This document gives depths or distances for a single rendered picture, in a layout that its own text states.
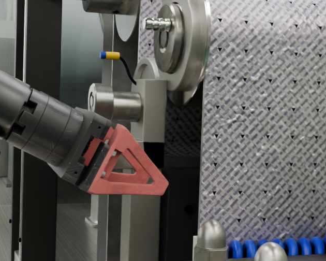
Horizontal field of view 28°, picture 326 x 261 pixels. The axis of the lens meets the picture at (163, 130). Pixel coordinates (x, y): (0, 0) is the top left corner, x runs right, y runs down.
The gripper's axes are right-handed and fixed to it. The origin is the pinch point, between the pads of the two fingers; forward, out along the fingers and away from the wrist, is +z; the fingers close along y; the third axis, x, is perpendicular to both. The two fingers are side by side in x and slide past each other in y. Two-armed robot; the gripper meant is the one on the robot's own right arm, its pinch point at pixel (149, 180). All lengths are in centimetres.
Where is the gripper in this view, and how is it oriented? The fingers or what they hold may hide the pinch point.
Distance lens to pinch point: 65.0
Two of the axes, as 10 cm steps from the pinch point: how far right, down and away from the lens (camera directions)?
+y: 3.0, 0.9, -9.5
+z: 8.4, 4.5, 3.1
